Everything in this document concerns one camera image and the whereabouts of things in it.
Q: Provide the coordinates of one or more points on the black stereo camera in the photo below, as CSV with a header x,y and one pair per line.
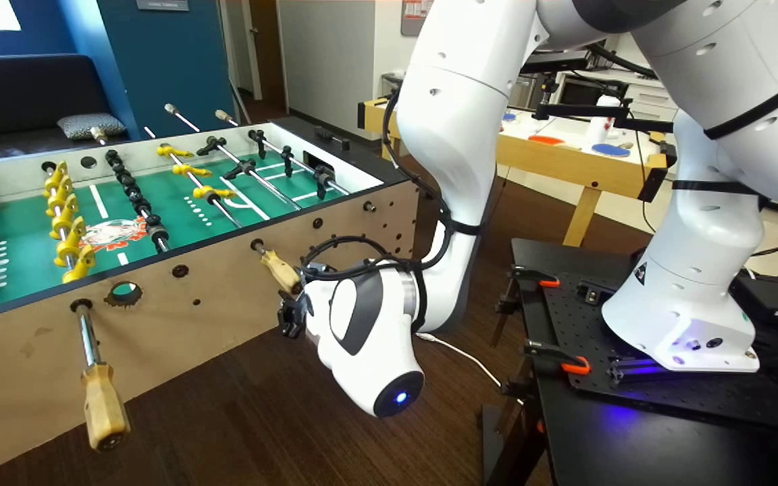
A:
x,y
566,62

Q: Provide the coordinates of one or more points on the rod with five yellow players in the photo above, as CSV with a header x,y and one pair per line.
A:
x,y
68,244

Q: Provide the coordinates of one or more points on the blue air hockey striker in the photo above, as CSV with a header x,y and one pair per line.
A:
x,y
508,114

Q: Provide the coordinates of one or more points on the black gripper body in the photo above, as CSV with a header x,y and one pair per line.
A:
x,y
297,321

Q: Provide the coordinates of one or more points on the light wooden table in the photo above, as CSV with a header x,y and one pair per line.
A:
x,y
567,162

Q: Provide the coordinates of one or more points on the rod with three black players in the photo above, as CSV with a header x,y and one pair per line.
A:
x,y
288,160

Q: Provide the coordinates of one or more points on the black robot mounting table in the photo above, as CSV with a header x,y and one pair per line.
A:
x,y
661,422

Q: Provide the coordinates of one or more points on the brown wooden door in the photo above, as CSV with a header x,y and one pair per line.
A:
x,y
268,44

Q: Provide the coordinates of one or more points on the black controller box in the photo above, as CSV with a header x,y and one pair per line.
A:
x,y
771,299

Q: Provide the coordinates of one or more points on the white kitchen counter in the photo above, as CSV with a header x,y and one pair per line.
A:
x,y
650,94

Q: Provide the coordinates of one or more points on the dark blue couch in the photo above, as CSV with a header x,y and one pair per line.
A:
x,y
20,94

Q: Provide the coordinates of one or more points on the foosball table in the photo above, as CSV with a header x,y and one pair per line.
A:
x,y
227,297

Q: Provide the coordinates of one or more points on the rod with two black players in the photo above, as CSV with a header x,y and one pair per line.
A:
x,y
238,167

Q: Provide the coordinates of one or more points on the rod with five black players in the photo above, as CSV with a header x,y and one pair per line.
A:
x,y
142,212

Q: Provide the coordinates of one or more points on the black clamp with orange tip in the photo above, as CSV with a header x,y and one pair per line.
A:
x,y
574,364
546,282

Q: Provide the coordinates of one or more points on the rod with three yellow players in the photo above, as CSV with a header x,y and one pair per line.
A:
x,y
215,191

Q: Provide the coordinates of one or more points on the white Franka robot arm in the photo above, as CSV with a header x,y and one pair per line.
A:
x,y
461,109

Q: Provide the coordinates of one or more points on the grey pillow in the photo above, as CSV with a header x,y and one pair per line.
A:
x,y
91,124

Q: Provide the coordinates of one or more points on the black camera stand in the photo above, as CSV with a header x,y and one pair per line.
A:
x,y
607,114

